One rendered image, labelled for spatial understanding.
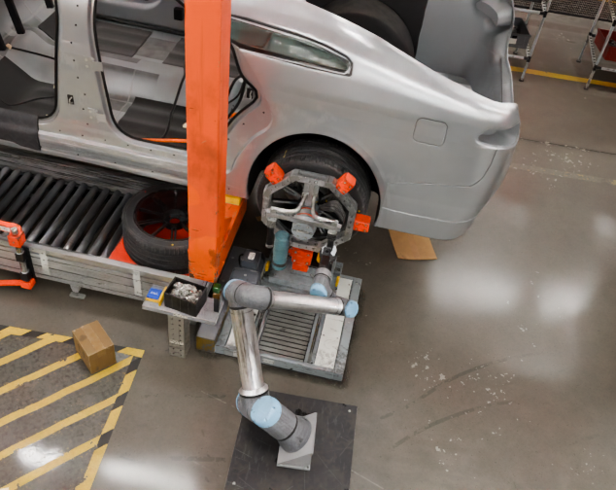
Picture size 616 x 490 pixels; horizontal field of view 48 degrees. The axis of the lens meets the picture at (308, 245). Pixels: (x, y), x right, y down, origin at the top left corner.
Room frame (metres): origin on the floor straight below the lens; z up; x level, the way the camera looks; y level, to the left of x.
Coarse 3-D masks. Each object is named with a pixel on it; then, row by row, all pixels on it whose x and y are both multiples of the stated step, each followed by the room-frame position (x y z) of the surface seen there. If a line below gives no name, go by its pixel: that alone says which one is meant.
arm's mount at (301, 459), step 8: (304, 416) 1.94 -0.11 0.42; (312, 416) 1.92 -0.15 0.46; (312, 424) 1.88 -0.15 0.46; (312, 432) 1.83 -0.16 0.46; (312, 440) 1.78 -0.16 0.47; (280, 448) 1.80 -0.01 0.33; (304, 448) 1.75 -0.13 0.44; (312, 448) 1.74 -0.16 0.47; (280, 456) 1.75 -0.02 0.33; (288, 456) 1.74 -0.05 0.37; (296, 456) 1.72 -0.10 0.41; (304, 456) 1.72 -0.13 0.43; (280, 464) 1.71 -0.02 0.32; (288, 464) 1.72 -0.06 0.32; (296, 464) 1.72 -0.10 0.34; (304, 464) 1.72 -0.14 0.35
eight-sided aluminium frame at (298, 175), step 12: (288, 180) 3.01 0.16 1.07; (300, 180) 3.00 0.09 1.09; (312, 180) 2.99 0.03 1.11; (324, 180) 2.99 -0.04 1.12; (336, 180) 3.03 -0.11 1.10; (264, 192) 3.01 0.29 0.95; (336, 192) 2.98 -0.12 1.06; (264, 204) 3.02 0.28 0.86; (348, 204) 2.97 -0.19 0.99; (264, 216) 3.01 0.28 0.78; (348, 216) 2.97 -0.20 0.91; (276, 228) 3.01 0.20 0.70; (348, 228) 2.97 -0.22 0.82; (300, 240) 3.05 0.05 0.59; (312, 240) 3.04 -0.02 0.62; (324, 240) 3.03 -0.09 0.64; (336, 240) 2.97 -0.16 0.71
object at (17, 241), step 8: (0, 224) 2.91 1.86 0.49; (8, 224) 2.92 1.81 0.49; (16, 224) 2.93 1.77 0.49; (16, 240) 2.80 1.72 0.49; (24, 240) 2.85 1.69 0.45; (0, 280) 2.81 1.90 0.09; (8, 280) 2.82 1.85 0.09; (16, 280) 2.83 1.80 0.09; (32, 280) 2.84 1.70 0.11; (24, 288) 2.80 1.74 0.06
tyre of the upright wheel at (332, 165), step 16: (288, 144) 3.30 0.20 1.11; (304, 144) 3.24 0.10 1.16; (320, 144) 3.24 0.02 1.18; (336, 144) 3.28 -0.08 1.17; (272, 160) 3.20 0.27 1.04; (288, 160) 3.10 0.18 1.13; (304, 160) 3.09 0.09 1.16; (320, 160) 3.09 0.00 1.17; (336, 160) 3.13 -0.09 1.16; (352, 160) 3.21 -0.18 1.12; (336, 176) 3.06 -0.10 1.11; (368, 176) 3.25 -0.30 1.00; (352, 192) 3.05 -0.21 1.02; (368, 192) 3.16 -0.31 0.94; (320, 240) 3.06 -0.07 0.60
